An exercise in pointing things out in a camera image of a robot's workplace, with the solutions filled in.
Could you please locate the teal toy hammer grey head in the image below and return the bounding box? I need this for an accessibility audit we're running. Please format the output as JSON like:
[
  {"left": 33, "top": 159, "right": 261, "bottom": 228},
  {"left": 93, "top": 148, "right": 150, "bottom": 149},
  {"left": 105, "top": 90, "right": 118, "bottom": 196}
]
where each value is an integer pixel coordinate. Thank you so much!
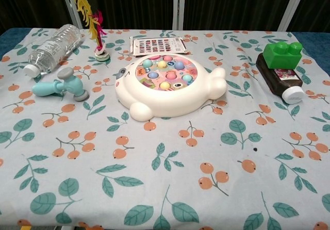
[{"left": 31, "top": 67, "right": 90, "bottom": 103}]

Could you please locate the white whack-a-mole toy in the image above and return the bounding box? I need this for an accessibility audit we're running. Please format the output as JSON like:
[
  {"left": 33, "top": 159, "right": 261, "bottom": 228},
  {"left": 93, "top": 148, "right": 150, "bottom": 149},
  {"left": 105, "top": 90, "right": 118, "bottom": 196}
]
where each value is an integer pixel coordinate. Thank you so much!
[{"left": 114, "top": 54, "right": 227, "bottom": 123}]

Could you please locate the floral fruit print tablecloth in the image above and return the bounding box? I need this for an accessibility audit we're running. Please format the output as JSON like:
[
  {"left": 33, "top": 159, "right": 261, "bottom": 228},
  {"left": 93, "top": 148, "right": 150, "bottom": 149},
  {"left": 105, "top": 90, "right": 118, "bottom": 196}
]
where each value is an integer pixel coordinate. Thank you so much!
[{"left": 0, "top": 28, "right": 330, "bottom": 230}]

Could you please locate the sticker sheet packet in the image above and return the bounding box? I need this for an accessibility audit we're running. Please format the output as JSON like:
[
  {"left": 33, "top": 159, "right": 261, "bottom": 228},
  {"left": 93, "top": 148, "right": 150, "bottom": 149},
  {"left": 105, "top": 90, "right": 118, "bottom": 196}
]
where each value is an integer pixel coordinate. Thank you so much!
[{"left": 128, "top": 35, "right": 189, "bottom": 58}]

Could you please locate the yellow pink feather shuttlecock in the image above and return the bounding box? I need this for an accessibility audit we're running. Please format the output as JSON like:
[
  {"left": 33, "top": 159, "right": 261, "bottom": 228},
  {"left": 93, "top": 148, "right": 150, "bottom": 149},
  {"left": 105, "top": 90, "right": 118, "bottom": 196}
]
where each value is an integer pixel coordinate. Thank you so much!
[{"left": 71, "top": 0, "right": 111, "bottom": 61}]

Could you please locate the dark curtain partition panel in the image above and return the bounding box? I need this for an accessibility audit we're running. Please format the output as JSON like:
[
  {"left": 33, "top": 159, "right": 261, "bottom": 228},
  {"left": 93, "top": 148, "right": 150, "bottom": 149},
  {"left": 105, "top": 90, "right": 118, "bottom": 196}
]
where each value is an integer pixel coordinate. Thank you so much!
[
  {"left": 76, "top": 0, "right": 176, "bottom": 31},
  {"left": 183, "top": 0, "right": 289, "bottom": 32},
  {"left": 290, "top": 0, "right": 330, "bottom": 34},
  {"left": 0, "top": 0, "right": 72, "bottom": 34}
]

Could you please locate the brown bottle white cap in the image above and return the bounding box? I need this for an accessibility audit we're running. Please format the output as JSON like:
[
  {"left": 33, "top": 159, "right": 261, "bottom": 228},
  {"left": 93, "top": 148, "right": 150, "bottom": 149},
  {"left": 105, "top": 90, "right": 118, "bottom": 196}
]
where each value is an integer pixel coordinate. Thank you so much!
[{"left": 256, "top": 52, "right": 306, "bottom": 105}]

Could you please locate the clear plastic water bottle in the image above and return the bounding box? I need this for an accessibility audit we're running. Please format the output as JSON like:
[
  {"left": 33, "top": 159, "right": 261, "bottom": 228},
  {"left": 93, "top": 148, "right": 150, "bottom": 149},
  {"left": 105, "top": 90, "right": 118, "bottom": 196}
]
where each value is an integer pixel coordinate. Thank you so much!
[{"left": 22, "top": 23, "right": 84, "bottom": 79}]

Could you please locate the green toy building block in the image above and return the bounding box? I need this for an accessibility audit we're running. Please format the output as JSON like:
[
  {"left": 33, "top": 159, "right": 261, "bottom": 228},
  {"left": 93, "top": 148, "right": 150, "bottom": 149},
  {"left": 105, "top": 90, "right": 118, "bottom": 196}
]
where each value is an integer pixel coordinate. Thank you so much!
[{"left": 262, "top": 41, "right": 303, "bottom": 70}]

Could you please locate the silver metal partition post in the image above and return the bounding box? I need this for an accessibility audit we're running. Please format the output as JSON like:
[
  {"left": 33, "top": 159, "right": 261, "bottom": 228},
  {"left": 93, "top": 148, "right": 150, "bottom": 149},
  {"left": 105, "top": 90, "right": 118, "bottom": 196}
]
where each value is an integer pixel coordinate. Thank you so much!
[
  {"left": 59, "top": 0, "right": 84, "bottom": 30},
  {"left": 276, "top": 0, "right": 302, "bottom": 32},
  {"left": 172, "top": 0, "right": 187, "bottom": 31}
]

